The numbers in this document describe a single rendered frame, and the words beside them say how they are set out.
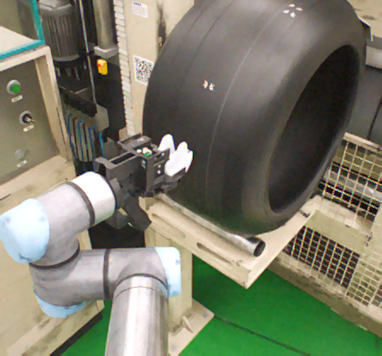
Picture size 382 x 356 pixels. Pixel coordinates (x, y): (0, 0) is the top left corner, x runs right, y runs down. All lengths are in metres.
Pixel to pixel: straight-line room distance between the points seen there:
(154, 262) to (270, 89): 0.35
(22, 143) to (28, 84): 0.18
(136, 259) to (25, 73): 0.75
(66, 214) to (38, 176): 0.76
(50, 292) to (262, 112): 0.44
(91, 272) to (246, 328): 1.43
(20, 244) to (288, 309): 1.65
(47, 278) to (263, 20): 0.56
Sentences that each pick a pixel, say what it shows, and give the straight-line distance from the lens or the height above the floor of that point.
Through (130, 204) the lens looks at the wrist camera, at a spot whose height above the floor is 1.24.
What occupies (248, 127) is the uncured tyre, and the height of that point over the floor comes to 1.30.
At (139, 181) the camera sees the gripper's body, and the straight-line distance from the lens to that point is 0.68.
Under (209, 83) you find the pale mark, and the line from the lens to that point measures 0.78.
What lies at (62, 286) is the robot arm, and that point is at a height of 1.20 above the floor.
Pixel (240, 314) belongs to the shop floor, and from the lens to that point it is 2.03.
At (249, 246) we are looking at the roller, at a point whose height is 0.91.
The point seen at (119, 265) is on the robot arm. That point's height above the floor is 1.22.
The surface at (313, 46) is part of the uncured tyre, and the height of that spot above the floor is 1.41.
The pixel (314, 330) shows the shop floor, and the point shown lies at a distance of 2.05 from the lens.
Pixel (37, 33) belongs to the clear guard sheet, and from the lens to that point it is 1.21.
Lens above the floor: 1.70
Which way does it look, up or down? 39 degrees down
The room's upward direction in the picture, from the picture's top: straight up
